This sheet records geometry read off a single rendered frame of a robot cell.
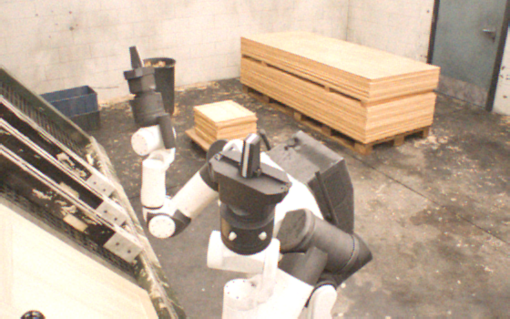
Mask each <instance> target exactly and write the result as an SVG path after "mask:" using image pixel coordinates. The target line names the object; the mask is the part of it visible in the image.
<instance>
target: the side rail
mask: <svg viewBox="0 0 510 319"><path fill-rule="evenodd" d="M0 79H1V81H4V82H5V83H6V84H7V85H8V87H10V88H12V89H13V90H14V91H15V92H16V93H17V94H19V95H20V96H22V97H23V98H24V99H25V100H26V101H28V102H29V103H31V104H32V105H33V106H34V107H35V108H37V109H38V110H40V111H41V112H42V113H44V115H45V116H47V117H48V121H49V119H51V120H53V121H54V122H55V123H56V125H58V126H59V127H60V129H62V130H63V129H64V130H65V131H66V132H67V133H68V134H69V135H71V136H72V137H73V138H74V139H77V140H78V141H79V142H80V143H81V144H82V145H84V146H86V144H87V142H88V141H89V140H90V138H89V136H88V135H87V134H86V132H85V131H83V130H82V129H81V128H80V127H79V126H76V125H75V124H74V123H73V122H72V121H71V120H70V119H68V118H67V117H66V116H64V115H62V113H61V112H60V111H58V110H57V109H56V108H55V107H52V106H51V105H50V103H48V102H47V101H46V100H45V99H44V98H41V97H40V95H38V94H37V93H36V92H35V91H34V90H33V89H31V88H30V87H29V86H28V85H27V84H25V83H24V82H23V81H21V79H20V78H18V77H16V76H15V75H14V74H13V73H12V72H11V71H10V70H8V69H7V68H5V67H4V65H1V64H0ZM6 89H7V88H6ZM20 96H19V97H20ZM29 103H28V104H29ZM79 142H78V143H79ZM81 144H80V145H81Z"/></svg>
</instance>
